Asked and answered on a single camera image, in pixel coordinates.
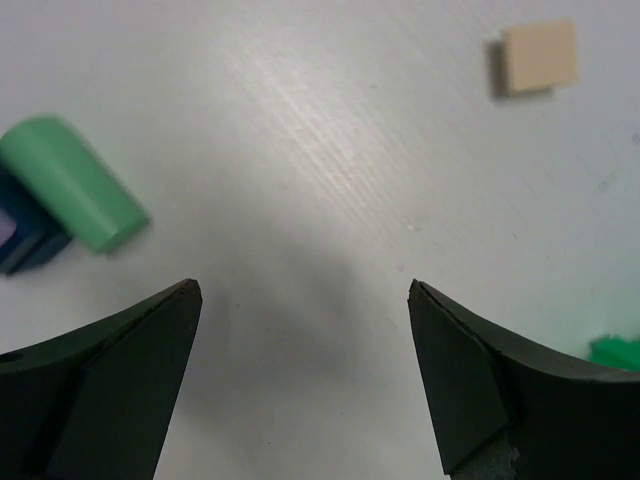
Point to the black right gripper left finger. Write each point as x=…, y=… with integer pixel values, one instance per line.
x=96, y=402

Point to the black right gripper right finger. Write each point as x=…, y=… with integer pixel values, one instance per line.
x=505, y=407

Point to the green plastic bin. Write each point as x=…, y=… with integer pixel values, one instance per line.
x=616, y=352

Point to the dark blue bridge block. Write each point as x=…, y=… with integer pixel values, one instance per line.
x=36, y=237

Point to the green cylinder block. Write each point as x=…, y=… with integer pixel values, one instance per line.
x=63, y=171

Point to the beige square block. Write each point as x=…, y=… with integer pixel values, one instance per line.
x=540, y=56

